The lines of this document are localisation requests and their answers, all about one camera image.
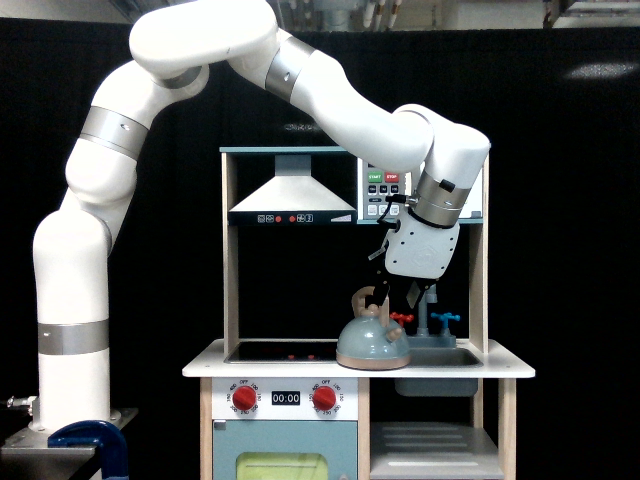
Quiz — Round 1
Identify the right red oven knob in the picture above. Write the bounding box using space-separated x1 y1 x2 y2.
311 385 337 412

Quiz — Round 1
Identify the blue tap handle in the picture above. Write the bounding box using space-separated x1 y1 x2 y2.
430 312 461 337

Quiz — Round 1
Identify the grey toy sink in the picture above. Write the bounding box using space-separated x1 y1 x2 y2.
395 335 483 397

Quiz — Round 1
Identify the red oven knob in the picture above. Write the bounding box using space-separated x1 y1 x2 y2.
311 385 337 412
231 385 257 411

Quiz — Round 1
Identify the blue toy oven door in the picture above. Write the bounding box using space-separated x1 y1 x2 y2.
213 420 358 479

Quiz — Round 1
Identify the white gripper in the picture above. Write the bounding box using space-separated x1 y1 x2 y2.
370 209 460 308

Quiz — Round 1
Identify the red tap handle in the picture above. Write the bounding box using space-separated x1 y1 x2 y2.
390 312 414 328

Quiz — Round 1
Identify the black toy stove top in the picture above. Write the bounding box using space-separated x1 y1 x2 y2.
225 340 337 363

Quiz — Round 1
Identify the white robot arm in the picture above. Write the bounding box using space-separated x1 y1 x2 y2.
32 1 490 431

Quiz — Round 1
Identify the grey toy faucet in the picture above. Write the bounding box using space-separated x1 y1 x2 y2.
416 292 438 337

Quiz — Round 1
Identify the toy microwave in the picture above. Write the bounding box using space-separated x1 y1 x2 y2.
357 158 483 224

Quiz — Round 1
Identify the grey range hood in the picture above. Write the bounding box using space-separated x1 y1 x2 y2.
227 154 357 227

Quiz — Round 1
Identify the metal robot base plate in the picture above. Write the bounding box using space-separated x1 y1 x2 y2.
0 407 139 457

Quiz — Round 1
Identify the left red oven knob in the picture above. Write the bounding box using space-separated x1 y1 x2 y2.
231 385 257 411

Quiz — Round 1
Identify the wooden toy kitchen frame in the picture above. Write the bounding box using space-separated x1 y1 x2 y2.
183 147 535 479

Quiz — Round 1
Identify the blue-grey toy teapot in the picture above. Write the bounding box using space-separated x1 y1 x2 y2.
336 286 410 370

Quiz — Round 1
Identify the blue clamp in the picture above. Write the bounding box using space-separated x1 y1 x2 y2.
47 420 129 480

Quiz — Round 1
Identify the grey lower shelf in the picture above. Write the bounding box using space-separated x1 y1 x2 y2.
370 422 504 479

